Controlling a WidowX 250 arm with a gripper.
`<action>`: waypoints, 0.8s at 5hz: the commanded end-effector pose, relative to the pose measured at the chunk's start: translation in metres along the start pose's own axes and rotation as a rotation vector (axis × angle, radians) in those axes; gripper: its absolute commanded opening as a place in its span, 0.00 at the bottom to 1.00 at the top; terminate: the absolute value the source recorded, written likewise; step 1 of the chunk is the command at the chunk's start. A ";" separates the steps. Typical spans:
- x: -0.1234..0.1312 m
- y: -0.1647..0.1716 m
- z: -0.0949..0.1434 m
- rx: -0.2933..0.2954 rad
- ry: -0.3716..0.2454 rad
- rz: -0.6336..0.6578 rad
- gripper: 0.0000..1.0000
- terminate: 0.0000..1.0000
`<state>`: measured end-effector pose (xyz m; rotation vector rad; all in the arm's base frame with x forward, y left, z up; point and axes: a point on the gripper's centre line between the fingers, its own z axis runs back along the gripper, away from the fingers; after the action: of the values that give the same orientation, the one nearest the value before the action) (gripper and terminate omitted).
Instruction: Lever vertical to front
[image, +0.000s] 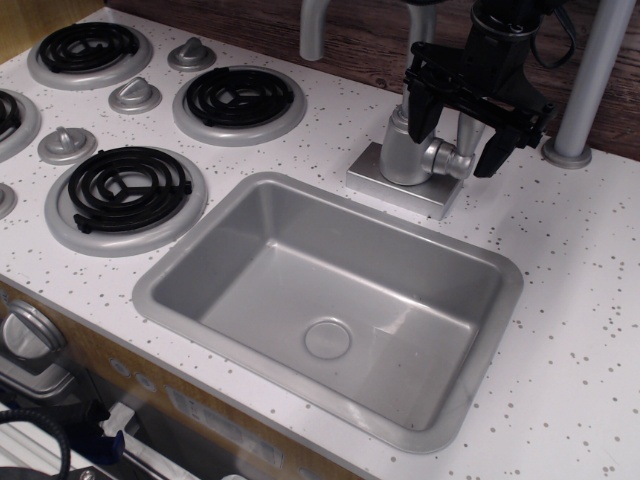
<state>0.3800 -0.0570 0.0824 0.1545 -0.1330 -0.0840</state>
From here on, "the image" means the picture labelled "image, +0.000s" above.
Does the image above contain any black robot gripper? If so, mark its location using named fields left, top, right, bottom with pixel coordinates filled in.
left=405, top=17, right=555, bottom=178

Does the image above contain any silver faucet lever handle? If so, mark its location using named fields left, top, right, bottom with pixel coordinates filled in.
left=422, top=113, right=485, bottom=180

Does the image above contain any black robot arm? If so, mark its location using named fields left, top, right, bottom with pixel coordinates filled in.
left=405, top=1, right=556, bottom=178

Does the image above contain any grey vertical support pole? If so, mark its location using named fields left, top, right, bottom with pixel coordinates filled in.
left=542, top=0, right=636, bottom=170

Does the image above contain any silver toy faucet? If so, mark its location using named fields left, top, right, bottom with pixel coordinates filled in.
left=299, top=1, right=464, bottom=220

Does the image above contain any grey plastic sink basin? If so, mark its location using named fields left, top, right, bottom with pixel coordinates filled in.
left=132, top=173, right=523, bottom=454

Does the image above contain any back right stove burner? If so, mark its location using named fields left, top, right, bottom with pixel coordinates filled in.
left=172, top=66, right=307, bottom=147

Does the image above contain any grey stove knob top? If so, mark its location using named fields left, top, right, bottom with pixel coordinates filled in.
left=167, top=37, right=216, bottom=72

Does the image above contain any grey stove knob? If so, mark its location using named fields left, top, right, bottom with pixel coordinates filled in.
left=37, top=127, right=97, bottom=165
left=108, top=77, right=162, bottom=115
left=167, top=37, right=216, bottom=72

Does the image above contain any grey stove knob middle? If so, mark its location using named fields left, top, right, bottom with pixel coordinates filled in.
left=108, top=77, right=162, bottom=115

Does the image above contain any front right stove burner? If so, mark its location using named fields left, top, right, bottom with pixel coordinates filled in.
left=45, top=146, right=207, bottom=257

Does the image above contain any back left stove burner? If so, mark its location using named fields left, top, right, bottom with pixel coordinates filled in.
left=27, top=22, right=153, bottom=91

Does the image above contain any grey stove knob lower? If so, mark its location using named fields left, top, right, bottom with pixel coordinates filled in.
left=37, top=127, right=97, bottom=165

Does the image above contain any left edge stove burner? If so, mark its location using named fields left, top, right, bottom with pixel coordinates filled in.
left=1, top=89, right=41, bottom=162

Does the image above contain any grey stove knob edge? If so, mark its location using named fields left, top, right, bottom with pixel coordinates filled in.
left=0, top=183, right=17, bottom=219

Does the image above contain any silver oven dial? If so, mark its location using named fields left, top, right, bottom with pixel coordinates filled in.
left=1, top=300, right=66, bottom=375

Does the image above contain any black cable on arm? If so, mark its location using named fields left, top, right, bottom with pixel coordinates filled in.
left=529, top=0, right=577, bottom=70

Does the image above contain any black cable bottom left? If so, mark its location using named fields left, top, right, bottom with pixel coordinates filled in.
left=0, top=408, right=72, bottom=480

